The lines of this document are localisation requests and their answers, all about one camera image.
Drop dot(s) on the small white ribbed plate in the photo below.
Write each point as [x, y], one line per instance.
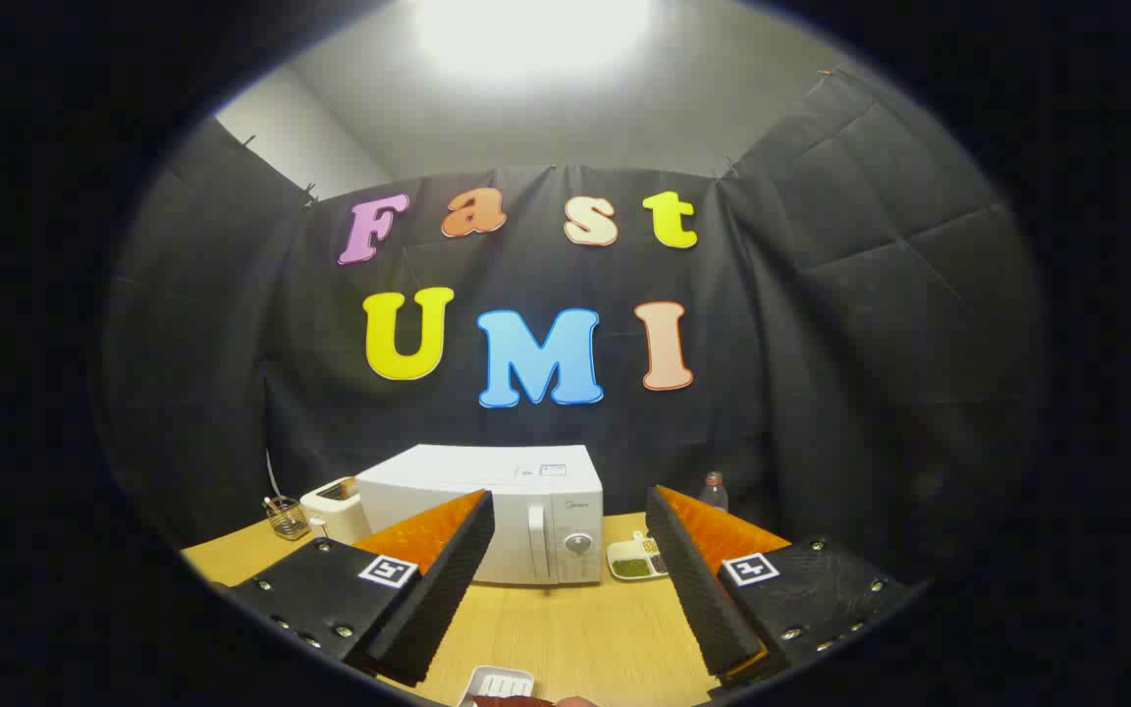
[497, 680]

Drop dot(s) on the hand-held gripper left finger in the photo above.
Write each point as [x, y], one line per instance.
[448, 579]

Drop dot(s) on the white toaster oven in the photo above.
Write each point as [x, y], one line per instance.
[487, 471]

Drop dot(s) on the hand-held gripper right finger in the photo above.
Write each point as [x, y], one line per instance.
[693, 589]

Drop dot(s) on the clear plastic water bottle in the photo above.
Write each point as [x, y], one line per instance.
[714, 494]

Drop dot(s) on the white bread toaster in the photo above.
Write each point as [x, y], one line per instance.
[330, 513]

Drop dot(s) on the dark red meat piece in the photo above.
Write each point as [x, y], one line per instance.
[511, 702]

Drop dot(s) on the black backdrop cloth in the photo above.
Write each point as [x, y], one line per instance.
[821, 344]

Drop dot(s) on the white divided dish with beans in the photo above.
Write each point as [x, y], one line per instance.
[630, 565]

